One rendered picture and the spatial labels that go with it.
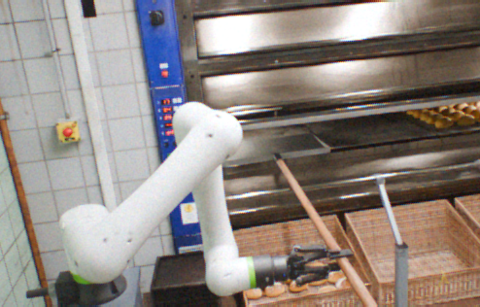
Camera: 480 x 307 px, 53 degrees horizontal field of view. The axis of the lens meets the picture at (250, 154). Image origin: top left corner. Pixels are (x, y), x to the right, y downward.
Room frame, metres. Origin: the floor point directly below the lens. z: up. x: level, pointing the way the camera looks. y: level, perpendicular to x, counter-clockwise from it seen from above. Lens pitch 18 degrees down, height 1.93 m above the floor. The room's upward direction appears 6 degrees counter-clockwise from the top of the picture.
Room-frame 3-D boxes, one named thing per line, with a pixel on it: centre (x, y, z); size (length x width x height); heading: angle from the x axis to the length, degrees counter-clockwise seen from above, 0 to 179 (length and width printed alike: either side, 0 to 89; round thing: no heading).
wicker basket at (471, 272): (2.04, -0.74, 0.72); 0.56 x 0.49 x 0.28; 95
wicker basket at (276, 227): (1.98, -0.16, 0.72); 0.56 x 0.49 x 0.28; 98
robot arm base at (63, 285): (1.17, 0.51, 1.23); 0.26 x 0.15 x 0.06; 96
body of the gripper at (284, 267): (1.24, -0.08, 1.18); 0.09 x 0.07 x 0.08; 96
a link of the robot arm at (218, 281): (1.23, 0.10, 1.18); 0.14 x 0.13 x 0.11; 96
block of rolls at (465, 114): (2.81, -1.23, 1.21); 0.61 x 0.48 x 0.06; 6
